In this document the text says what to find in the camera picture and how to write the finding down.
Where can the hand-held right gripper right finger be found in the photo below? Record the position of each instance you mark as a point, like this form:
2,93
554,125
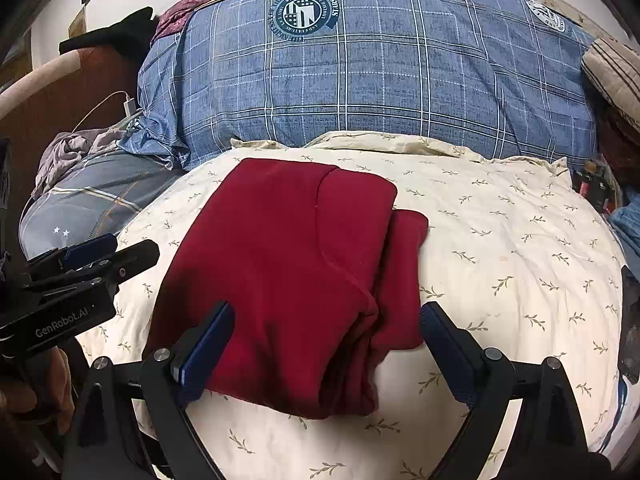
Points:
445,347

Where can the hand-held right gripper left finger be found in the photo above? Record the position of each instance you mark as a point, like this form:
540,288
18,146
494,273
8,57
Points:
207,350

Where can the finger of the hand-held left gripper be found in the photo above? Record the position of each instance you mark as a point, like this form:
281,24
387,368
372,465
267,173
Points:
85,253
132,260

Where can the red garment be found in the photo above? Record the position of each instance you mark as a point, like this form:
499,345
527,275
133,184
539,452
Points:
280,260

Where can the person's left hand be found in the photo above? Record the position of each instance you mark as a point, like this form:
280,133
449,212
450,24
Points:
60,385

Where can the grey-blue star-print pillow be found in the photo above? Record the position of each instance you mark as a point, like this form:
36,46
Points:
90,195

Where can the lilac crumpled cloth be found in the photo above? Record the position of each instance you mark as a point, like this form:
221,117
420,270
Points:
75,147

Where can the cream leaf-print blanket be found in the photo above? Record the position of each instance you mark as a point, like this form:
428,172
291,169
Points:
525,260

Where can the white charger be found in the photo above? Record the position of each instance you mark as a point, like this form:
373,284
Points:
128,106

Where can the brown wooden headboard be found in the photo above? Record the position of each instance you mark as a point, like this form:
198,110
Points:
60,95

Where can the dark grey cloth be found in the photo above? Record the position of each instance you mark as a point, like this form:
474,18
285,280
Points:
632,320

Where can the light blue cloth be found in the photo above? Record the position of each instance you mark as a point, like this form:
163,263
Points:
630,232

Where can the small red packet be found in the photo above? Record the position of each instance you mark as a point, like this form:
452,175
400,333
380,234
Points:
590,182

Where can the black cloth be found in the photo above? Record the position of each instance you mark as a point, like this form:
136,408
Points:
120,32

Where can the maroon cloth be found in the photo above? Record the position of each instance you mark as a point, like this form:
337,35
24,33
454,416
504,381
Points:
185,10

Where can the dark brown cloth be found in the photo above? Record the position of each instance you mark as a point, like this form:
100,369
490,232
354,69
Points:
620,145

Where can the blue plaid quilt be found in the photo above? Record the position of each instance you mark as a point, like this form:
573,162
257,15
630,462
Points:
375,85

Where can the beige striped pillow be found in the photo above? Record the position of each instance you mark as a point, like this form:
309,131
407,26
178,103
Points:
617,75

